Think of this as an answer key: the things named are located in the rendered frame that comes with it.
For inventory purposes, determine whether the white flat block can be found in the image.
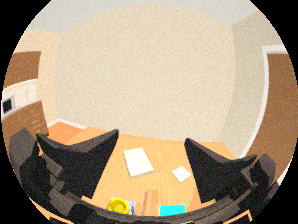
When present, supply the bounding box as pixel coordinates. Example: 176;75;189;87
172;167;192;183
124;148;154;179

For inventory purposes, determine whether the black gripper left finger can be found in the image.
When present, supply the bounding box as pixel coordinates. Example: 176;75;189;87
36;129;120;198

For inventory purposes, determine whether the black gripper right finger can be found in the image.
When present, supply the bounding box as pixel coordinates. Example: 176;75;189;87
184;137;258;204

